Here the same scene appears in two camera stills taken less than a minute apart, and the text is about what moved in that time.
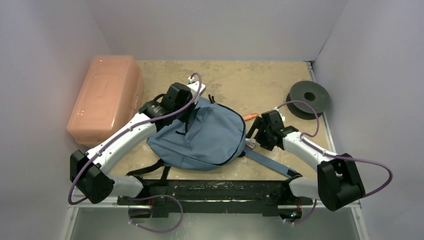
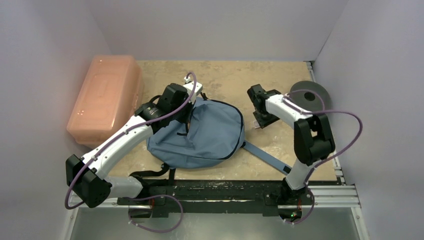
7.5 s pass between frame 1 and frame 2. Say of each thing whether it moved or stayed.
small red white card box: moved
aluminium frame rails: stayed
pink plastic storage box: stayed
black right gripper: moved
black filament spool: stayed
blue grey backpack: moved
